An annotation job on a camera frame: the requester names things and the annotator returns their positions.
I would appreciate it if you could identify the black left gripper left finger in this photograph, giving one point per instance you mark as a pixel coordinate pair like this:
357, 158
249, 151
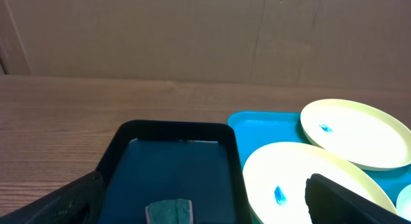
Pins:
78, 202

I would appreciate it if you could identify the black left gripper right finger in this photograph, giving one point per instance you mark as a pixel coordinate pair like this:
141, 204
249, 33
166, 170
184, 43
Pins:
330, 203

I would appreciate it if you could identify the yellow plate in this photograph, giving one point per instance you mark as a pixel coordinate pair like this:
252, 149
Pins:
275, 179
366, 136

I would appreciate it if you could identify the green sponge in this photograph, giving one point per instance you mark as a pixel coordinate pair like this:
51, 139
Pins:
177, 211

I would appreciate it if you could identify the light blue plate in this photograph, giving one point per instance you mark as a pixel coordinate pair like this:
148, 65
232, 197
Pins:
403, 203

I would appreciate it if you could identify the black rectangular tray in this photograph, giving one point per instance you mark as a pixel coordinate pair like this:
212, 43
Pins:
151, 161

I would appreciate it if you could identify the teal rectangular tray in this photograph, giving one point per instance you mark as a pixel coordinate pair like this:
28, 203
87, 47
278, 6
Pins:
256, 129

